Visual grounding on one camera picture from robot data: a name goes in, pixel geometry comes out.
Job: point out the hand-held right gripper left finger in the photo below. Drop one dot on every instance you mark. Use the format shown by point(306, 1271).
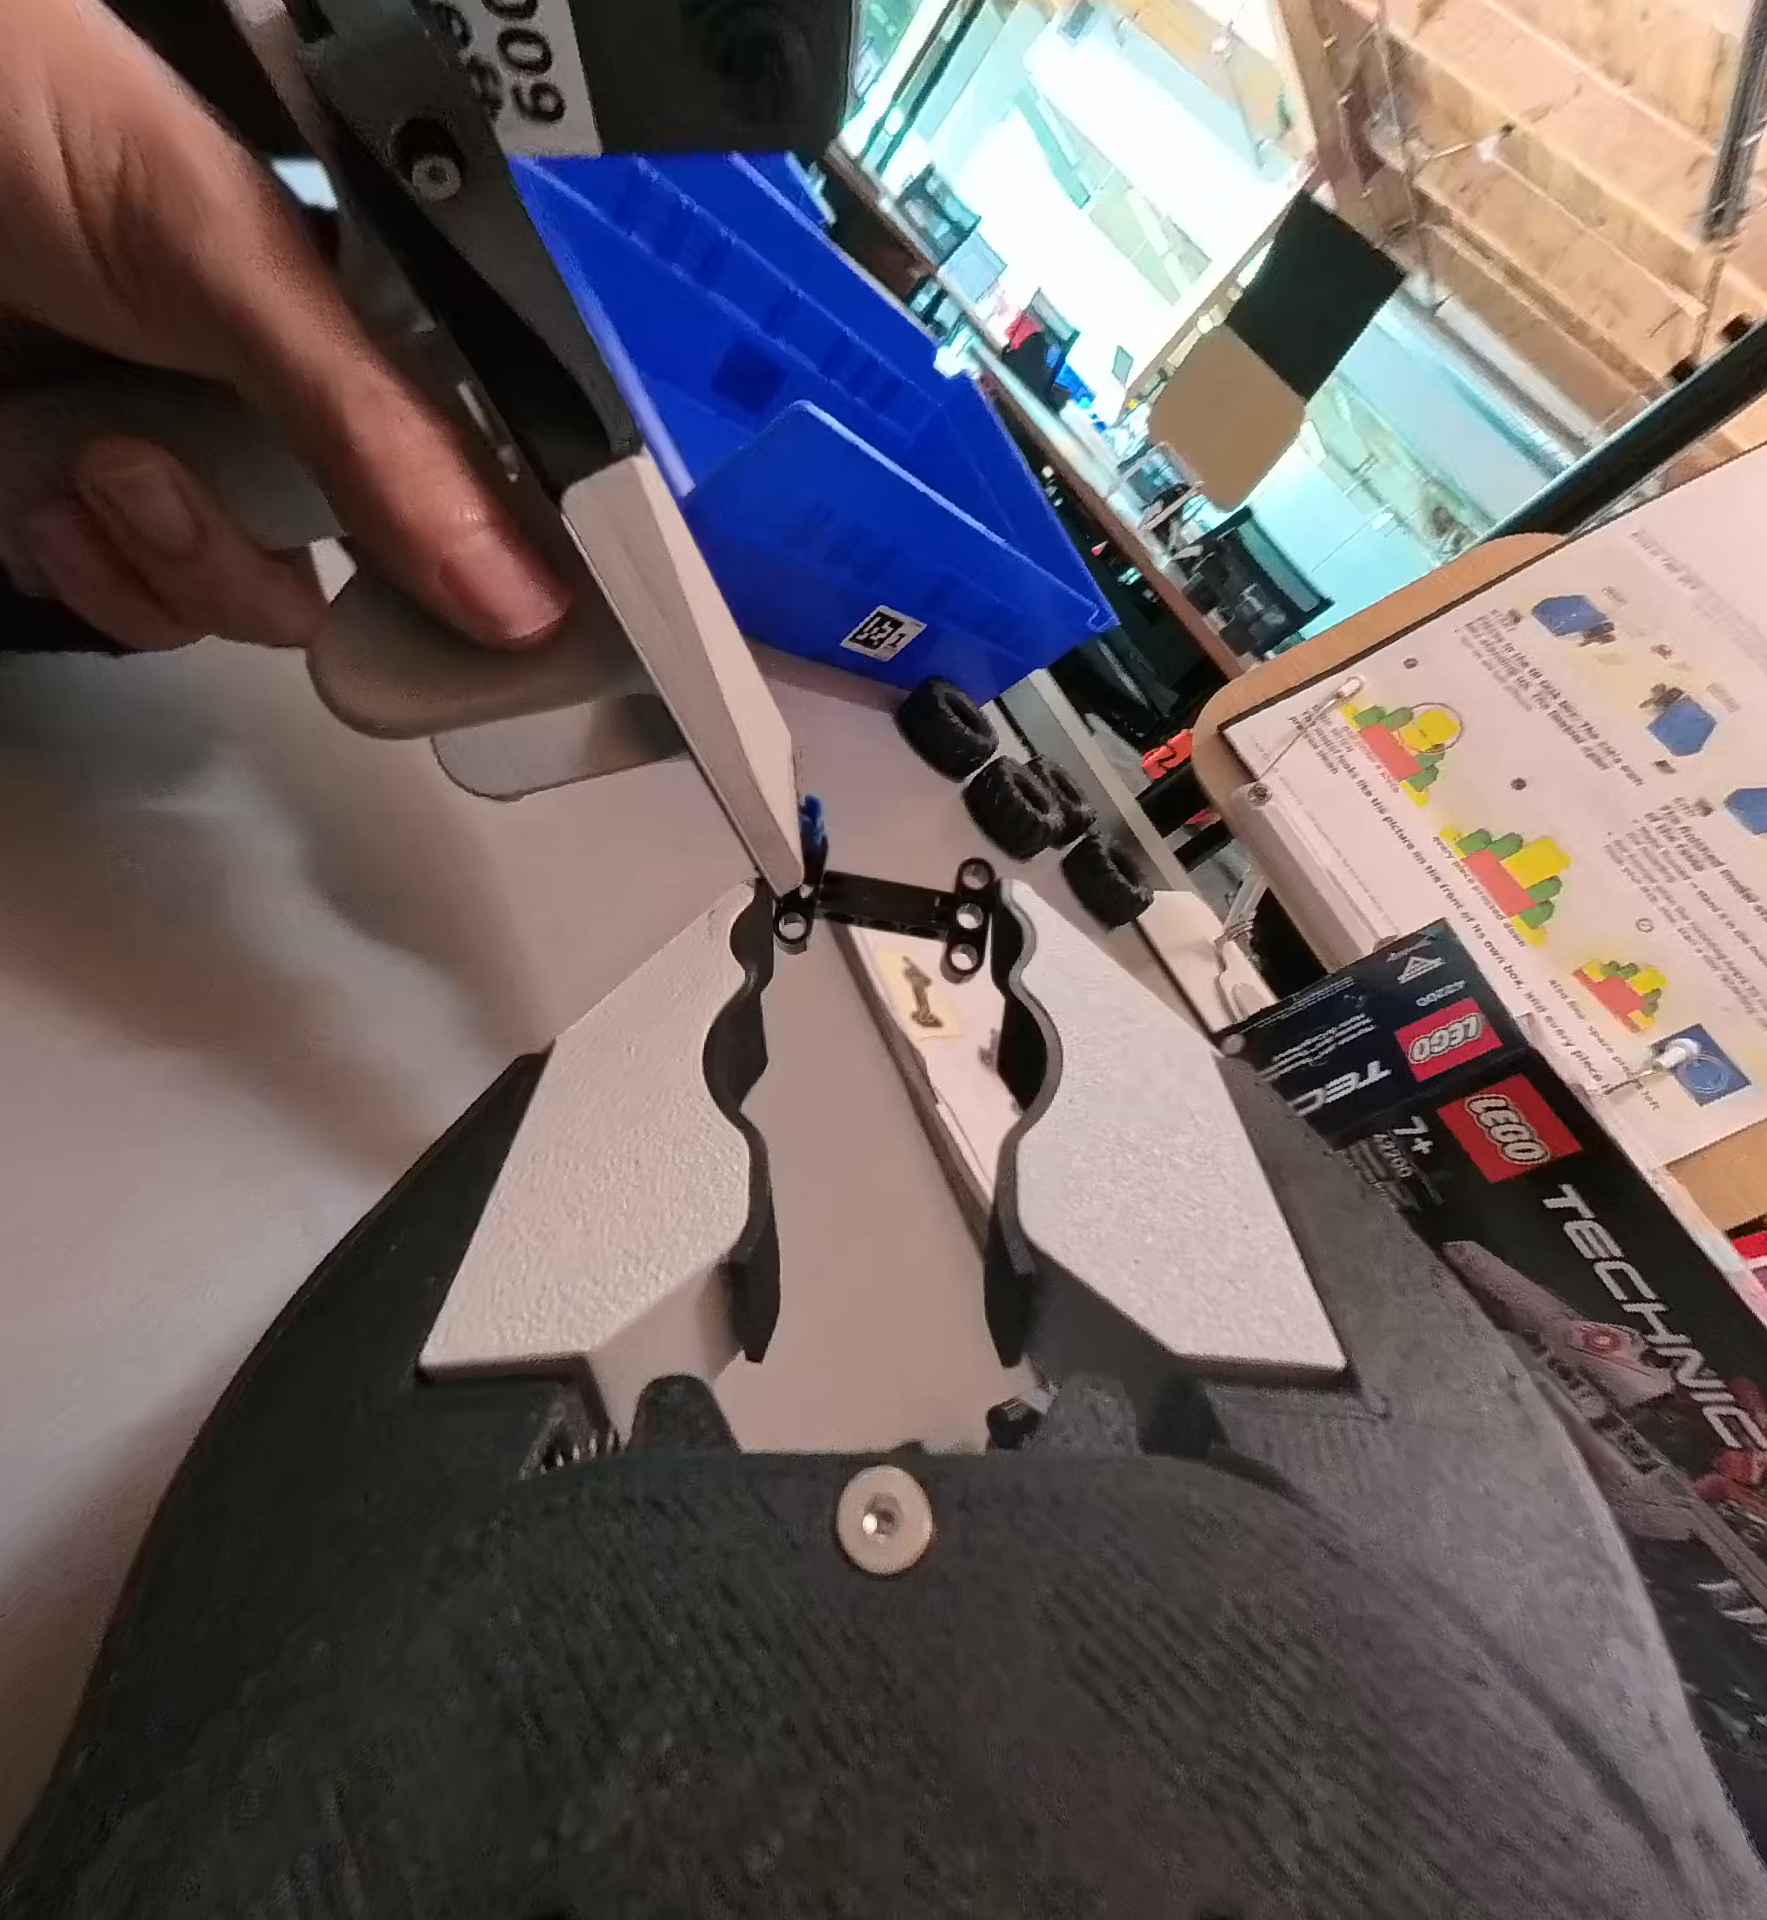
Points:
point(599, 1169)

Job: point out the blue storage bin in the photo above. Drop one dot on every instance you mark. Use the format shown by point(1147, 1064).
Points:
point(853, 526)

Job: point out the wooden instruction board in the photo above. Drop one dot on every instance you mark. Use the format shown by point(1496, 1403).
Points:
point(1573, 825)

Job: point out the white instruction booklet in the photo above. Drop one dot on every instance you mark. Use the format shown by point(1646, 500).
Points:
point(921, 1073)

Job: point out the black toy beam part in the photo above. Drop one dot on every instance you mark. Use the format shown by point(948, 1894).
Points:
point(883, 901)

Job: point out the black toy set box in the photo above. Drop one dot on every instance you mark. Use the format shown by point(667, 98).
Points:
point(1647, 1350)

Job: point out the black and tan panel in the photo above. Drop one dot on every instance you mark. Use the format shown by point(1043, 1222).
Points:
point(1273, 344)

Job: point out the black toy tyre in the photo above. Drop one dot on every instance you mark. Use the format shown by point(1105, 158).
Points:
point(1082, 795)
point(1108, 882)
point(1014, 807)
point(946, 728)

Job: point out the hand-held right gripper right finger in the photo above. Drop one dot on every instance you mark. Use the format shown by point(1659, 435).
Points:
point(1183, 1200)

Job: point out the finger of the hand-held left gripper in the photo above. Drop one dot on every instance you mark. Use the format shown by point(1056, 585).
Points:
point(702, 661)

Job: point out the person's left hand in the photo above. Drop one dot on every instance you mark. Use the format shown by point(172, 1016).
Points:
point(73, 197)

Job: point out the blue toy pin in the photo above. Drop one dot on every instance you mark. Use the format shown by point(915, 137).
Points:
point(814, 824)

